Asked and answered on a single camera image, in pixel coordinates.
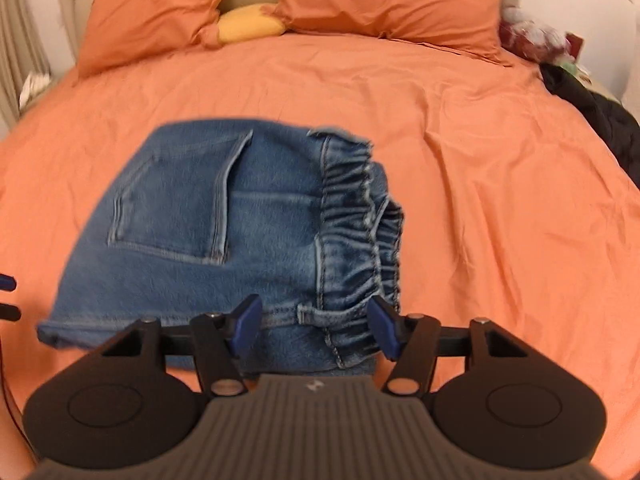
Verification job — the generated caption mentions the red and white plush items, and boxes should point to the red and white plush items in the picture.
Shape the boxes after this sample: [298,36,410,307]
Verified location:
[499,6,584,65]

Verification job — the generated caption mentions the white item on nightstand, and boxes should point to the white item on nightstand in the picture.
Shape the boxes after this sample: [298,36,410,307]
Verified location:
[18,72,53,112]

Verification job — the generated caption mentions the black garment on bedside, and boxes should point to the black garment on bedside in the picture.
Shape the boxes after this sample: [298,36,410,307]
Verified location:
[539,63,640,186]

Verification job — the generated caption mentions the beige curtain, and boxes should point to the beige curtain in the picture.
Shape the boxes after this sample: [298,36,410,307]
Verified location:
[0,0,51,128]

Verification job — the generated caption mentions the orange bed sheet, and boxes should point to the orange bed sheet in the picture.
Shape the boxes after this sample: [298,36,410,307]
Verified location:
[1,34,639,479]

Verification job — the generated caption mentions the plain orange pillow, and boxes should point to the plain orange pillow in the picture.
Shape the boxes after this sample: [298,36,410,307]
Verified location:
[270,0,510,66]

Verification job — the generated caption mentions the yellow cushion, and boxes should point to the yellow cushion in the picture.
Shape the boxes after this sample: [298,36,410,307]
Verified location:
[218,3,286,44]

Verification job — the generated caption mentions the orange pillow with white print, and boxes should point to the orange pillow with white print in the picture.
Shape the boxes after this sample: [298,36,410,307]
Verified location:
[77,0,221,78]

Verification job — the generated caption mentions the blue denim jeans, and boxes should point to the blue denim jeans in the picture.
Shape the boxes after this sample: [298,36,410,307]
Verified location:
[37,118,404,376]

